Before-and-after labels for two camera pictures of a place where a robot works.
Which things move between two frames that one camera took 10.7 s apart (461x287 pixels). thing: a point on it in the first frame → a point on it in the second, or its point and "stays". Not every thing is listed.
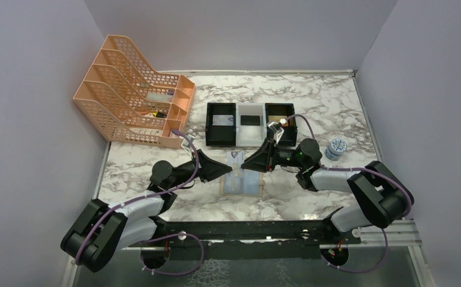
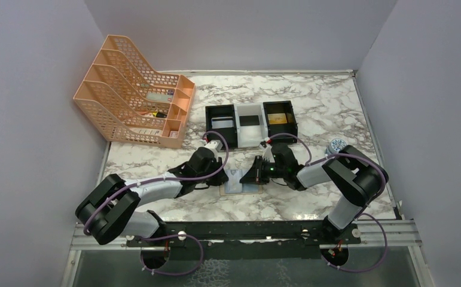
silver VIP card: [233, 185] stays
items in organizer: [164, 95] stays
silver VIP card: [234, 159] → [222, 122]
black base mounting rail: [286, 240] stays
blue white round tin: [336, 147] stays
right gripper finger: [262, 159] → [255, 176]
